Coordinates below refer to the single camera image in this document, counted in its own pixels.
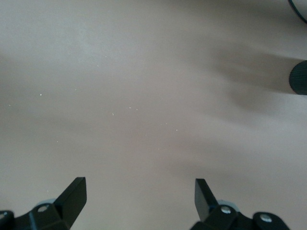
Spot black cylinder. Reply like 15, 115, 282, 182
288, 60, 307, 96

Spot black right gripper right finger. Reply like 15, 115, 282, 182
190, 178, 292, 230

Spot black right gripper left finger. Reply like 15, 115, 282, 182
0, 177, 86, 230

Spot black cable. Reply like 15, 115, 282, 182
287, 0, 307, 24

